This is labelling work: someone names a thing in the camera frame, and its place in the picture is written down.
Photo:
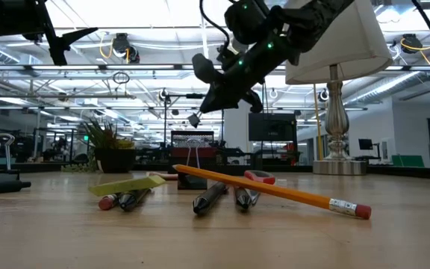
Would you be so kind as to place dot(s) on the small desk monitor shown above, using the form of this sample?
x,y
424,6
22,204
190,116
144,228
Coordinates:
x,y
365,144

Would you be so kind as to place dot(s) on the yellow vertical pole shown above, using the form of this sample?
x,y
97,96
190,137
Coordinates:
x,y
318,123

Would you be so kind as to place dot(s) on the small black binder clip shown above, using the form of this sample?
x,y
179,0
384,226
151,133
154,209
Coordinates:
x,y
194,120

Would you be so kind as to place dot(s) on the black metal stand frame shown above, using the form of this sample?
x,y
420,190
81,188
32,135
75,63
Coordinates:
x,y
165,112

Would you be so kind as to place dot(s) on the green board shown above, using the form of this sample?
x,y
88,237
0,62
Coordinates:
x,y
408,161

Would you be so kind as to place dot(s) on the white shade silver table lamp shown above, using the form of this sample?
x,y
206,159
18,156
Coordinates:
x,y
334,37

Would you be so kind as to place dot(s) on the black mesh desk organizer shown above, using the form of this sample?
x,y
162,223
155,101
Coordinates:
x,y
192,157

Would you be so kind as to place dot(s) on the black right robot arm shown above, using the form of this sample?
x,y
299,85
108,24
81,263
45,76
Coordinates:
x,y
312,18

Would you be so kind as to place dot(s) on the black aluminium table frame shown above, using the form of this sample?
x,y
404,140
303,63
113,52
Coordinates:
x,y
405,171

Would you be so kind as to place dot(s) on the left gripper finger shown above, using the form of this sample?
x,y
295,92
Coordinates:
x,y
57,52
78,36

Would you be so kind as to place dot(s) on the black background monitor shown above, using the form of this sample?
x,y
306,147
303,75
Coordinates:
x,y
273,127

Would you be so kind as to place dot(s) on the potted plant black pot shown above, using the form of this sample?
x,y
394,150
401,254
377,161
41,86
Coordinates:
x,y
114,158

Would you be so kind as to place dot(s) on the pink sticky note pad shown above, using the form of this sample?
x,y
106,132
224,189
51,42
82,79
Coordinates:
x,y
161,175

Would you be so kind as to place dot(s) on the yellow sticky note pad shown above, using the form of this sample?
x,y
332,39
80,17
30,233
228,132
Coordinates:
x,y
129,185

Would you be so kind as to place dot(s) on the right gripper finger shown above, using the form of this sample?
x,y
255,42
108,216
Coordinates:
x,y
254,101
222,99

